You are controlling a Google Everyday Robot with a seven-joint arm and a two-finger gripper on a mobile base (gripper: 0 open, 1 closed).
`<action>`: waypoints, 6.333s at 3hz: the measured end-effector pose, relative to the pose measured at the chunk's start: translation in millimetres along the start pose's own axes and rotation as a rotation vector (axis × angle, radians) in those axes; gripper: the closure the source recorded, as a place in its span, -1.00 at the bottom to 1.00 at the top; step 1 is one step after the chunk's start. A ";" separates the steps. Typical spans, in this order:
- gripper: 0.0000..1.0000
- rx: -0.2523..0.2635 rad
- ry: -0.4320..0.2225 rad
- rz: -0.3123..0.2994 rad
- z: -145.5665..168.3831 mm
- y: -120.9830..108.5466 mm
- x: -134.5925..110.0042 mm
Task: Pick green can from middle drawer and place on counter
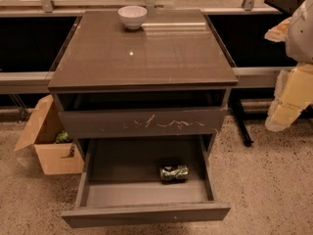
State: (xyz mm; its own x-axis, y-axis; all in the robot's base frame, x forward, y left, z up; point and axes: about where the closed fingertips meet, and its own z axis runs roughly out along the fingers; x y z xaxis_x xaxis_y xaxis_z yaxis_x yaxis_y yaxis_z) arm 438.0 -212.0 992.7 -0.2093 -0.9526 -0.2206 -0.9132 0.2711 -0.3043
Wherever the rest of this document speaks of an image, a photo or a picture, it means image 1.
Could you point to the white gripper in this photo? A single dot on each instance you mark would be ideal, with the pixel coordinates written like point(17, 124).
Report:
point(300, 38)

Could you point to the crushed green can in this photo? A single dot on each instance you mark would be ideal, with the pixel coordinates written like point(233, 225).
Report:
point(177, 172)

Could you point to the grey drawer cabinet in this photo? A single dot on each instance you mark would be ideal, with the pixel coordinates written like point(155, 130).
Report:
point(172, 61)

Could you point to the scratched grey top drawer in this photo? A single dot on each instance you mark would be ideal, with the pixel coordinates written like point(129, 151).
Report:
point(137, 123)

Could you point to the open grey middle drawer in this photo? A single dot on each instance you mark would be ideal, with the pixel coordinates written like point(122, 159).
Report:
point(121, 185)

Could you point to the black table with legs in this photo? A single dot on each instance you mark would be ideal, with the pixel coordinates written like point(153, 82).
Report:
point(266, 77)

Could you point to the white ceramic bowl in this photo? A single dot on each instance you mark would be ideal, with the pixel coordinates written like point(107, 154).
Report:
point(132, 16)

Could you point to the green item in box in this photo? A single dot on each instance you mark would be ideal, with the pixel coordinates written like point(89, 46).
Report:
point(62, 137)

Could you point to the open cardboard box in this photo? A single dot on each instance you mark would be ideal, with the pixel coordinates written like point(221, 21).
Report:
point(41, 131)

